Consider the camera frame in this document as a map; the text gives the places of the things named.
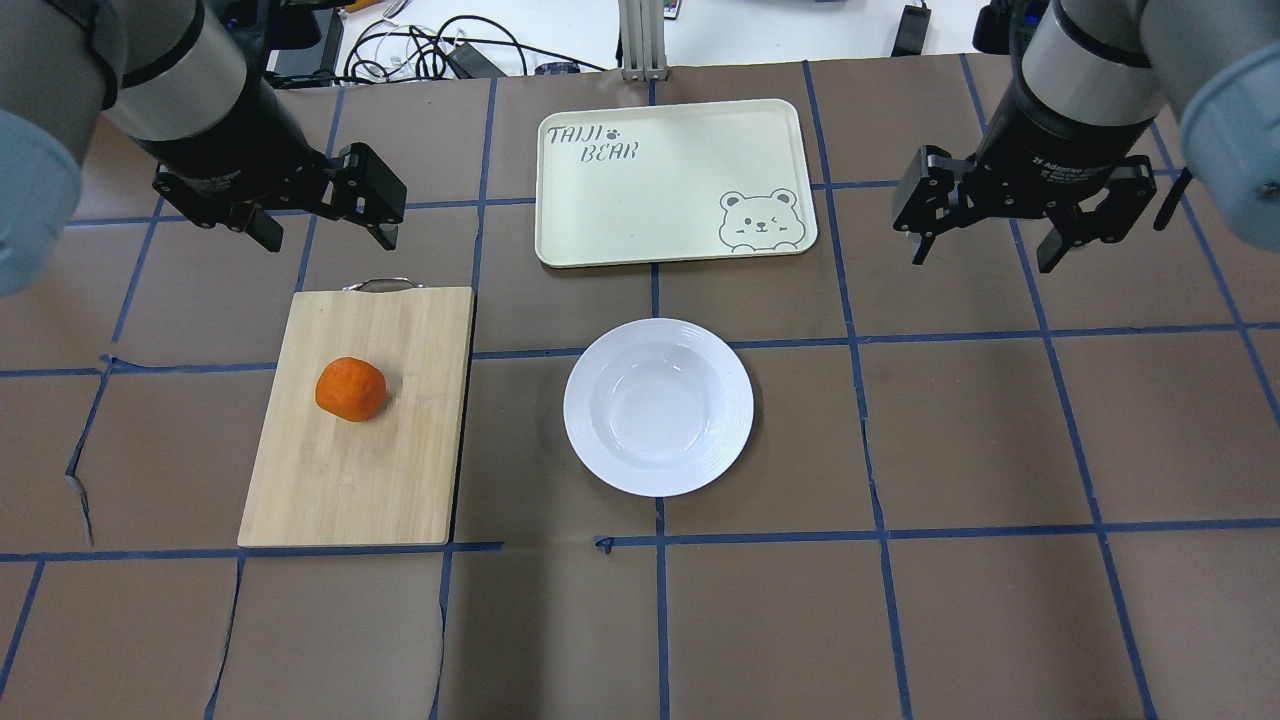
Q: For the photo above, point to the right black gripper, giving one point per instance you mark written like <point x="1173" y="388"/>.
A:
<point x="1062" y="140"/>

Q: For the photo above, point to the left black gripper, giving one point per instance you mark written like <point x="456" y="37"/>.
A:
<point x="228" y="143"/>

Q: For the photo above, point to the orange fruit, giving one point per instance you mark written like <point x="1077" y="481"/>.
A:
<point x="351" y="389"/>

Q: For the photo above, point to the white round plate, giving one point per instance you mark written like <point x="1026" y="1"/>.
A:
<point x="658" y="407"/>

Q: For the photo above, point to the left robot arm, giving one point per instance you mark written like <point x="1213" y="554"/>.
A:
<point x="174" y="80"/>

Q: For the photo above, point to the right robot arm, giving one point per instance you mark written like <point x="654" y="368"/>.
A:
<point x="1088" y="79"/>

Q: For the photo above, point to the cream bear tray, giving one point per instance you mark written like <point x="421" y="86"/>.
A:
<point x="672" y="183"/>

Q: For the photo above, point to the black power adapter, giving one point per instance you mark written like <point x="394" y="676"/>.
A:
<point x="912" y="30"/>

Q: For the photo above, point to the wooden cutting board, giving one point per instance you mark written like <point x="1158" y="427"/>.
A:
<point x="320" y="480"/>

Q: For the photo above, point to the aluminium frame post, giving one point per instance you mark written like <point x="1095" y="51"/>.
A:
<point x="643" y="55"/>

